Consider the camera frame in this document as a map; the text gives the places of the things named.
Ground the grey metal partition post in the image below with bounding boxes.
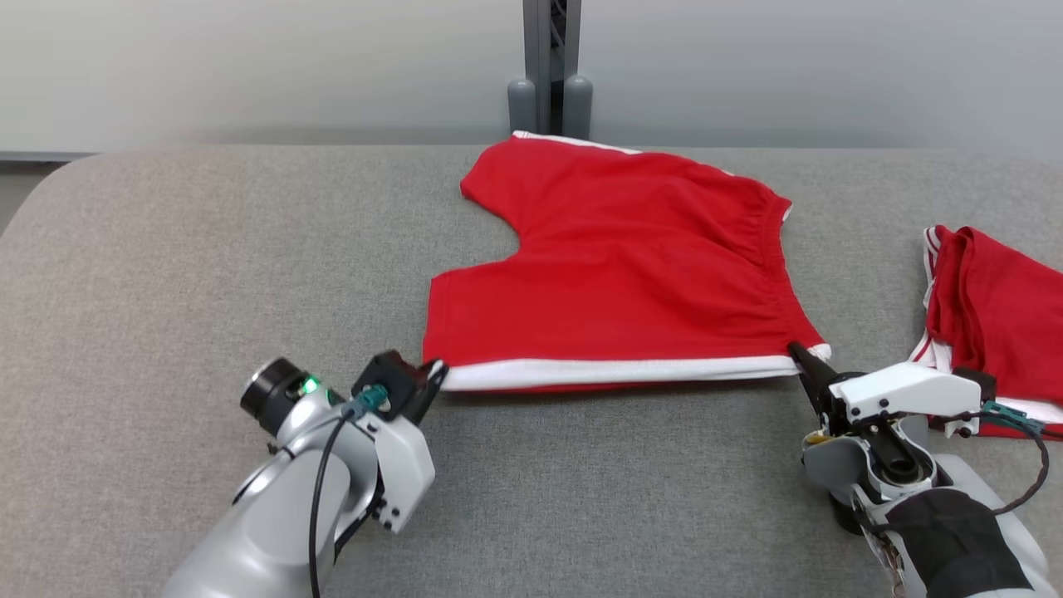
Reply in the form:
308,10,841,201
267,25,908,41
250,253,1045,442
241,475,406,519
523,0,582,138

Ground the red white jersey shirt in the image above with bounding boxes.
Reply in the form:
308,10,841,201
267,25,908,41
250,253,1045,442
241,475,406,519
907,224,1063,441

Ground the grey cylinder post cap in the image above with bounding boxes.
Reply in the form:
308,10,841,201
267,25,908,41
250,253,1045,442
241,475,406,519
507,77,537,135
563,75,594,140

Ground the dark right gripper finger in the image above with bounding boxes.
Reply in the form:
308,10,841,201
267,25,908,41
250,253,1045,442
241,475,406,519
800,375,835,434
785,341,841,398

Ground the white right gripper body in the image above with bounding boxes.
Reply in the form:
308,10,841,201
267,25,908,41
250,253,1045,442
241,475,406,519
829,361,985,439

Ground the right black cable teal plug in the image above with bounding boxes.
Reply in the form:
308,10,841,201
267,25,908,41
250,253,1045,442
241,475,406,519
980,401,1051,517

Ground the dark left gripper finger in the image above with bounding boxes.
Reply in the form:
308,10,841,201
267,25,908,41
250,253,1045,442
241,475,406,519
415,360,451,413

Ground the red shorts white trim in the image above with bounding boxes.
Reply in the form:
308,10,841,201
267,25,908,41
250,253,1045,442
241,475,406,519
422,130,831,393

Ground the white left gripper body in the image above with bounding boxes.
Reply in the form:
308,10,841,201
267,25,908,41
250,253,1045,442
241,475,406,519
364,407,438,535

